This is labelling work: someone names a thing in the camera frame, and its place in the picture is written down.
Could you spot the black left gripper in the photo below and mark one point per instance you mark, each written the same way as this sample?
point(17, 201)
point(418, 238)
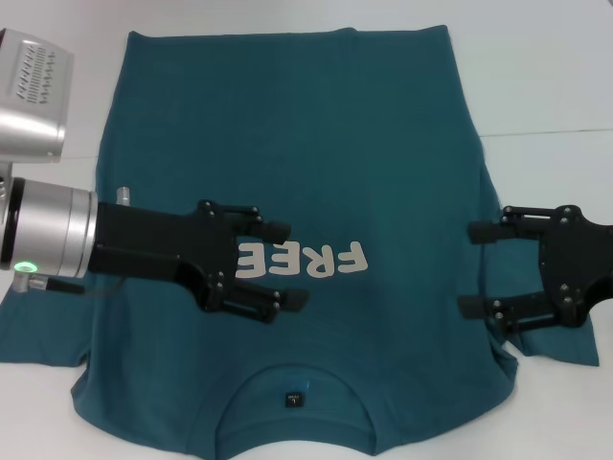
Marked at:
point(158, 244)

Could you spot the teal FREE print T-shirt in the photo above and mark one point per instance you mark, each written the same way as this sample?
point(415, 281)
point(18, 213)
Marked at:
point(306, 144)

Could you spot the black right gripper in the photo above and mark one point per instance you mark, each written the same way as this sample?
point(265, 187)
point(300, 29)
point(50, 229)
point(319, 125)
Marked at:
point(574, 268)

